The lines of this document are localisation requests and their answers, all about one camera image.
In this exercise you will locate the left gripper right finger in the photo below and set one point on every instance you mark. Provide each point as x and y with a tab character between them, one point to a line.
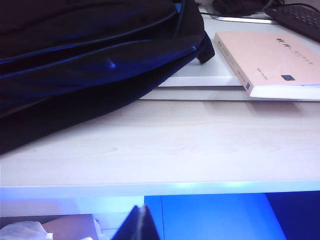
148	227

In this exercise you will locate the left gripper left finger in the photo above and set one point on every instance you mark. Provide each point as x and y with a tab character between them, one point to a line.
130	227

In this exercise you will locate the dark navy backpack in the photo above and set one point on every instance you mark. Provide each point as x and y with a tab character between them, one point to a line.
75	75

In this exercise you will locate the pink paperback book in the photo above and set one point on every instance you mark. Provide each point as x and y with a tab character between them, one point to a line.
270	57

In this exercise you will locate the white desk riser platform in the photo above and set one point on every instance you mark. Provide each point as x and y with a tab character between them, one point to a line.
200	81

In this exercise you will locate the brown cardboard box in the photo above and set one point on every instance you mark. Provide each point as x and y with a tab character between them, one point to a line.
72	225

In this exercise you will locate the white crumpled tissue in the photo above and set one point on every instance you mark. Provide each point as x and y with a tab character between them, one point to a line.
22	231

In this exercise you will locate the black computer keyboard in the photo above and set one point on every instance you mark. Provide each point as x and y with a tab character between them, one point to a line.
300	17

